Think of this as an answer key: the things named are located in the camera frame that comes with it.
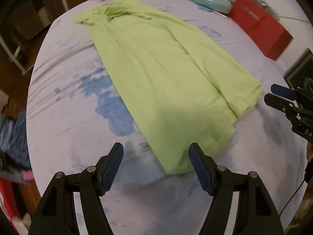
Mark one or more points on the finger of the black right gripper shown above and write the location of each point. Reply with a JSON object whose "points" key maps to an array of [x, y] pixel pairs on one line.
{"points": [[284, 92], [281, 104]]}

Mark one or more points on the black box with gold print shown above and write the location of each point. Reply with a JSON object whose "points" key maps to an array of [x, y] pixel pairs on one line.
{"points": [[300, 75]]}

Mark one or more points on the red paper gift bag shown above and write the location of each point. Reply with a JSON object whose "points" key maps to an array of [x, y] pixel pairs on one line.
{"points": [[265, 31]]}

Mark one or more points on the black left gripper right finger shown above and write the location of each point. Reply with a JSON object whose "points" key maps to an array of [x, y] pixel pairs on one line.
{"points": [[256, 212]]}

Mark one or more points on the light green t-shirt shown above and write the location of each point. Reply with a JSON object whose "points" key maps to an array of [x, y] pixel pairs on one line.
{"points": [[179, 86]]}

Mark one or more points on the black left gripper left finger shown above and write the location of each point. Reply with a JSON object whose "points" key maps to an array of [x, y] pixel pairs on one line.
{"points": [[56, 214]]}

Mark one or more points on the grey fluffy item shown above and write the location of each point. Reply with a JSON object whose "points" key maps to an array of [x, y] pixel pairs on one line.
{"points": [[267, 8]]}

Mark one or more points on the white floral bed sheet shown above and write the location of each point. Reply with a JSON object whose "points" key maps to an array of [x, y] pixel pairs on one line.
{"points": [[75, 115]]}

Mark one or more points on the teal item in plastic bag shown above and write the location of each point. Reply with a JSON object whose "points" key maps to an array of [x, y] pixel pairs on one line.
{"points": [[210, 0]]}

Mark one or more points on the blue denim clothing pile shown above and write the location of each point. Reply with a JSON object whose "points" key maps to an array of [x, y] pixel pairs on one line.
{"points": [[15, 160]]}

